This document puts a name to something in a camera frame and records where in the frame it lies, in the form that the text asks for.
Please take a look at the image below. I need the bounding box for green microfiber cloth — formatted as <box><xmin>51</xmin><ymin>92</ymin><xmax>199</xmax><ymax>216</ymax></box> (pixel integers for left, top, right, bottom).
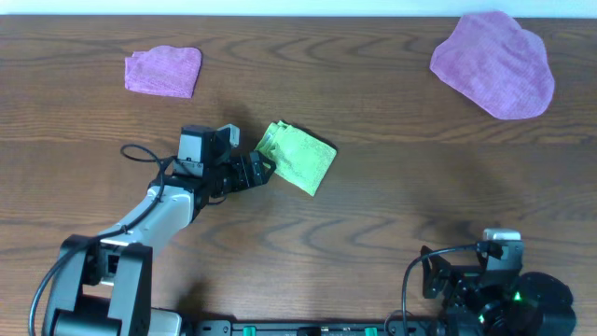
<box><xmin>256</xmin><ymin>120</ymin><xmax>337</xmax><ymax>197</ymax></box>

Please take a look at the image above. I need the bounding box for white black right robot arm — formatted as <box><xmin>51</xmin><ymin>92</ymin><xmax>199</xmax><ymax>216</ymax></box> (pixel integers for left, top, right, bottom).
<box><xmin>421</xmin><ymin>240</ymin><xmax>576</xmax><ymax>336</ymax></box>

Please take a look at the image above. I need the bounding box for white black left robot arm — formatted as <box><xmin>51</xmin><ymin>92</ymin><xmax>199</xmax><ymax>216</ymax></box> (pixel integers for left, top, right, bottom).
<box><xmin>28</xmin><ymin>124</ymin><xmax>276</xmax><ymax>336</ymax></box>

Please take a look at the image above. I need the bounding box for small folded purple cloth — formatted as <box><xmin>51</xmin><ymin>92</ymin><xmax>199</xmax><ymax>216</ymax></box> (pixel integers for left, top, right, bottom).
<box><xmin>124</xmin><ymin>46</ymin><xmax>202</xmax><ymax>99</ymax></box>

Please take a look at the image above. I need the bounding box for large purple cloth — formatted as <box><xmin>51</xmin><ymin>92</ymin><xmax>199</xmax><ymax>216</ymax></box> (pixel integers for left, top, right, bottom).
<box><xmin>429</xmin><ymin>11</ymin><xmax>555</xmax><ymax>120</ymax></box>

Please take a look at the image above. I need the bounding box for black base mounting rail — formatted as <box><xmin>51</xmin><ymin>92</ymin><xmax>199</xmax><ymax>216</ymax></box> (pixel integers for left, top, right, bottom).
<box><xmin>184</xmin><ymin>318</ymin><xmax>439</xmax><ymax>336</ymax></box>

